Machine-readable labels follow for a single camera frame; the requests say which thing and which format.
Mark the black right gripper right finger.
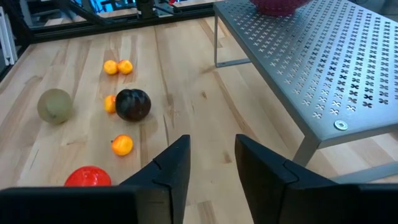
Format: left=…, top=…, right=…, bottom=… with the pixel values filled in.
left=235, top=133, right=398, bottom=224

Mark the red bowl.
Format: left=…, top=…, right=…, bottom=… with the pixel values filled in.
left=249, top=0, right=312, bottom=17

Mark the small orange fruit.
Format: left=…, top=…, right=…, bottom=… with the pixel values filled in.
left=117, top=59, right=134, bottom=75
left=104, top=95, right=118, bottom=114
left=111, top=134, right=134, bottom=157
left=103, top=60, right=119, bottom=76

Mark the pale green round fruit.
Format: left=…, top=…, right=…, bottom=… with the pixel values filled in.
left=37, top=88, right=74, bottom=125

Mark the white aluminium post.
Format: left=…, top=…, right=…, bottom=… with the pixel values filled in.
left=0, top=6, right=19, bottom=67

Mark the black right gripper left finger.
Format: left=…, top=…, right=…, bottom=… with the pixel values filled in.
left=0, top=134, right=192, bottom=224

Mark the dark purple plum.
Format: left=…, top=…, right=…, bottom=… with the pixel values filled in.
left=115, top=88, right=152, bottom=123

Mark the grey perforated metal shelf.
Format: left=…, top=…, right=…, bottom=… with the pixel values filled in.
left=213, top=0, right=398, bottom=184

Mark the shiny red round fruit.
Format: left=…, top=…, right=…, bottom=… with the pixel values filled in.
left=64, top=165, right=112, bottom=187

